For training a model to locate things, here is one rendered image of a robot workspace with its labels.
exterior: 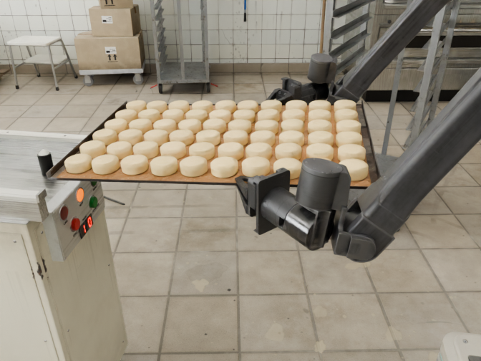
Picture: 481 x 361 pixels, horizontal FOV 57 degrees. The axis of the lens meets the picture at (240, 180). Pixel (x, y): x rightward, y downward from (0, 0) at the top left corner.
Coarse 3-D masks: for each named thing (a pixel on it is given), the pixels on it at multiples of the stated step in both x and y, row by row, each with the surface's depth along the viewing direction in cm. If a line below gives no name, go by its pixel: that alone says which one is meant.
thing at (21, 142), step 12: (0, 132) 121; (12, 132) 121; (24, 132) 121; (36, 132) 121; (0, 144) 122; (12, 144) 121; (24, 144) 121; (36, 144) 120; (48, 144) 119; (60, 144) 119; (72, 144) 118; (60, 156) 121
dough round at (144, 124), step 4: (132, 120) 102; (136, 120) 102; (140, 120) 101; (144, 120) 101; (148, 120) 101; (132, 124) 100; (136, 124) 100; (140, 124) 99; (144, 124) 99; (148, 124) 100; (132, 128) 99; (136, 128) 99; (140, 128) 99; (144, 128) 99; (148, 128) 100; (144, 132) 99
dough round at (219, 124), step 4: (208, 120) 99; (212, 120) 99; (216, 120) 99; (220, 120) 99; (204, 124) 97; (208, 124) 97; (212, 124) 97; (216, 124) 97; (220, 124) 97; (224, 124) 97; (204, 128) 97; (208, 128) 96; (212, 128) 96; (216, 128) 96; (220, 128) 96; (224, 128) 97; (220, 132) 97
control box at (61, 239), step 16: (64, 192) 106; (96, 192) 119; (48, 208) 99; (80, 208) 111; (96, 208) 119; (48, 224) 100; (64, 224) 104; (80, 224) 111; (48, 240) 102; (64, 240) 104; (64, 256) 105
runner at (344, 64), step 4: (364, 44) 256; (360, 48) 249; (364, 48) 257; (356, 52) 245; (360, 52) 251; (364, 52) 251; (352, 56) 239; (356, 56) 244; (360, 56) 244; (344, 60) 228; (348, 60) 234; (352, 60) 237; (340, 64) 223; (344, 64) 229; (348, 64) 229; (336, 68) 220; (340, 68) 223; (344, 68) 223; (336, 72) 217
